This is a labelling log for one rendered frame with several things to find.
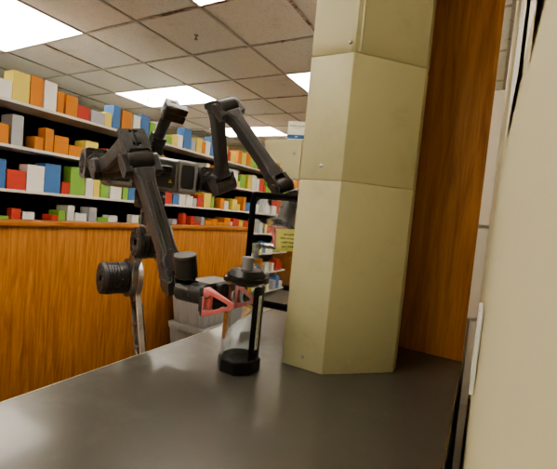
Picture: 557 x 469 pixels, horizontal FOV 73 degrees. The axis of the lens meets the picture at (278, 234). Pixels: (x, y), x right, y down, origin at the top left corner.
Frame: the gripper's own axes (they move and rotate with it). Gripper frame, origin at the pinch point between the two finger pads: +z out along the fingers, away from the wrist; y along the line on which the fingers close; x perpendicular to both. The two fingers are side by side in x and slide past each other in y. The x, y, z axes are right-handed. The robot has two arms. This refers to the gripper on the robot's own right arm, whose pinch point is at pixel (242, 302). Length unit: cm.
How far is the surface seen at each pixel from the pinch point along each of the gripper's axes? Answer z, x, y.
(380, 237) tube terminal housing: 26.6, -18.4, 18.8
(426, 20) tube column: 31, -72, 23
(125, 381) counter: -13.4, 15.9, -21.5
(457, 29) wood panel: 36, -81, 47
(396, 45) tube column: 26, -65, 18
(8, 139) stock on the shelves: -242, -57, 63
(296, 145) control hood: 5.2, -39.5, 10.2
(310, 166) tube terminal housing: 9.6, -34.4, 10.2
